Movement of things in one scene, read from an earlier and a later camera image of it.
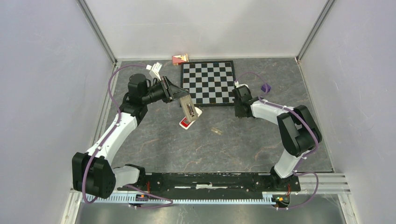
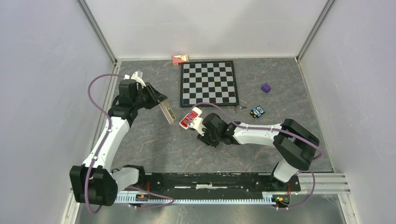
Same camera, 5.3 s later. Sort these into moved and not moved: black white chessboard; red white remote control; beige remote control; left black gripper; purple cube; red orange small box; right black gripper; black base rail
Moved: right black gripper; beige remote control; left black gripper
Not moved: red white remote control; black base rail; purple cube; black white chessboard; red orange small box
